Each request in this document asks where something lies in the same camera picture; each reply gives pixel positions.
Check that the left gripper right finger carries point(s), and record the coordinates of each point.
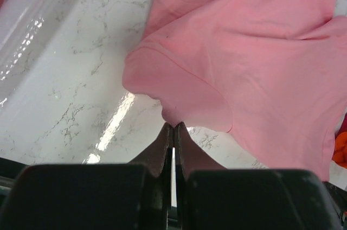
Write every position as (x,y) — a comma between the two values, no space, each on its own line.
(210,196)

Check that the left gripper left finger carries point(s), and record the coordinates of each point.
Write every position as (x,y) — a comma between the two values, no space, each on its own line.
(135,195)

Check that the pink t shirt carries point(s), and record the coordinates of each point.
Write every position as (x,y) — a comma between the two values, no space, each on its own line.
(272,73)

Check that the orange folded t shirt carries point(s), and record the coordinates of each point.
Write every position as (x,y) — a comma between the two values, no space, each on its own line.
(340,151)

